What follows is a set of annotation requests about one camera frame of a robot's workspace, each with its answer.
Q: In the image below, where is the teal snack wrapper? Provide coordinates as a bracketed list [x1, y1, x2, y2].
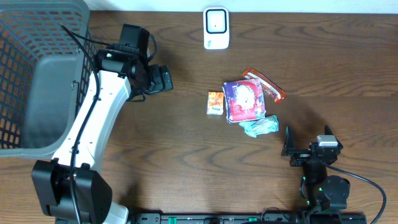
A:
[239, 115, 279, 138]

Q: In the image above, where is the orange snack bar wrapper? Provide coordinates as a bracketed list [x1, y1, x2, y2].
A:
[242, 68, 287, 103]

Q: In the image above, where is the purple red tissue pack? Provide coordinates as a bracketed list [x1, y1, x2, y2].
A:
[223, 79, 266, 123]

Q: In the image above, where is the small orange box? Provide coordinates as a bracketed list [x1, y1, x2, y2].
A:
[206, 91, 224, 115]

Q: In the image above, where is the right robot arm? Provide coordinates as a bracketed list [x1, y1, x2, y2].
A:
[281, 126, 350, 223]

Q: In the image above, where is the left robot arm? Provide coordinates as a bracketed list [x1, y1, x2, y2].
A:
[32, 46, 173, 223]

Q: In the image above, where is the white barcode scanner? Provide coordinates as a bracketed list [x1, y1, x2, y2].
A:
[203, 7, 230, 50]

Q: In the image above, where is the grey plastic mesh basket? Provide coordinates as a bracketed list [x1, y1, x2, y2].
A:
[1, 0, 96, 159]

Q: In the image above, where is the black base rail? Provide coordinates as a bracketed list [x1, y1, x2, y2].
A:
[126, 213, 367, 224]

